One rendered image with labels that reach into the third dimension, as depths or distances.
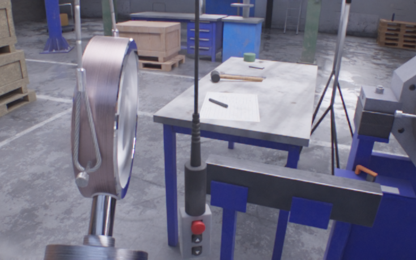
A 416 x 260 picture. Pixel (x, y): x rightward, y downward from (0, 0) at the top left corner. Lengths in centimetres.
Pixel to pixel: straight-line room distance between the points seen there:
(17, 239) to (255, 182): 168
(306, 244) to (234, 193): 108
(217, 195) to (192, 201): 58
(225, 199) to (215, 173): 11
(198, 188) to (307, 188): 59
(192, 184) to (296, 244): 161
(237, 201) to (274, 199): 13
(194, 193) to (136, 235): 157
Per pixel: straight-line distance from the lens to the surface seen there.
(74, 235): 231
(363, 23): 1279
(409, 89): 136
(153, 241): 217
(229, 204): 127
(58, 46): 826
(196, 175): 65
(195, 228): 72
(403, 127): 140
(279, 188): 120
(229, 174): 121
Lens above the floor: 148
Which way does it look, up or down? 24 degrees down
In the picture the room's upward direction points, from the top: 1 degrees clockwise
